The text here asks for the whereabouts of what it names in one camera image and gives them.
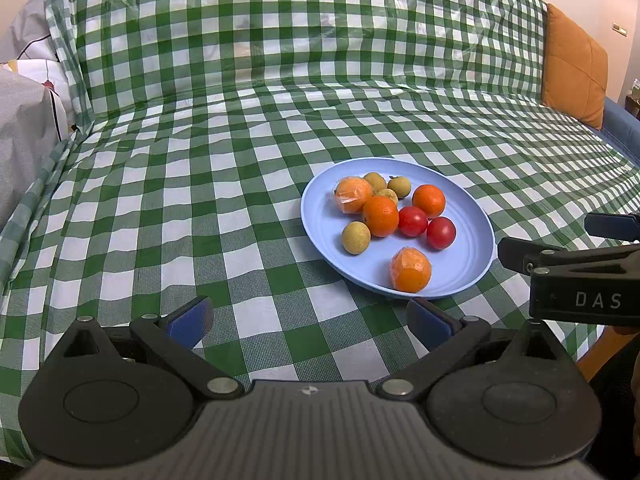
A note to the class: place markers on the grey crumpled cloth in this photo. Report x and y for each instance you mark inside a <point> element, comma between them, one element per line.
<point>25,140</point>

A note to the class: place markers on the brown-green longan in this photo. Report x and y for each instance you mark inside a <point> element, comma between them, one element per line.
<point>356,238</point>
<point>399,186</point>
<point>374,181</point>

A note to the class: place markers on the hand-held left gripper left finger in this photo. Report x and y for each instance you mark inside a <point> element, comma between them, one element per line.
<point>192,320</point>

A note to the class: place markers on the bare orange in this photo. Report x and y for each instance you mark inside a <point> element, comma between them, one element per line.
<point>429,200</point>
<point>381,216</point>

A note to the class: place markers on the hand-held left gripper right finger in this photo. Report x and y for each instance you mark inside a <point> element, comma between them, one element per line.
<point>426,322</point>

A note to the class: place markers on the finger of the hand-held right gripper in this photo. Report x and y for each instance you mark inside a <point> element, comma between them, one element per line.
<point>520,255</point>
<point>615,226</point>

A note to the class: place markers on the blue sofa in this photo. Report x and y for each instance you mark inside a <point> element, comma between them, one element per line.
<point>622,125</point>

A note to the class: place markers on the green checkered tablecloth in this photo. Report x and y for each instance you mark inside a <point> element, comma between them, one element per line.
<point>200,160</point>

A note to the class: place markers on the white printed bedding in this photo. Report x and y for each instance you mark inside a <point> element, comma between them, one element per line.
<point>35,50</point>

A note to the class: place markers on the small yellow longan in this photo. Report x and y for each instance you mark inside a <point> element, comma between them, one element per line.
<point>388,196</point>

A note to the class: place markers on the red tomato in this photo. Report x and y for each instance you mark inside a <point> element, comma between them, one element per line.
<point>412,221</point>
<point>441,232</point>

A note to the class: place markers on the orange cushion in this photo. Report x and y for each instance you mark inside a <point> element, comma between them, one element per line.
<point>575,65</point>

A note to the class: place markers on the plastic-wrapped orange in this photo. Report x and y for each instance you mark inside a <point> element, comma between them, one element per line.
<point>410,270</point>
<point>353,194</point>

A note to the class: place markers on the wall socket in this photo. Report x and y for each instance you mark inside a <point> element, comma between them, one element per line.
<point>620,28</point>

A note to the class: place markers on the light blue plate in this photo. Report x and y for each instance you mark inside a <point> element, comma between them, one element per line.
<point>465,260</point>

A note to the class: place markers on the person's right forearm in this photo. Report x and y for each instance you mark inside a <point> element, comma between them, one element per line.
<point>622,400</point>

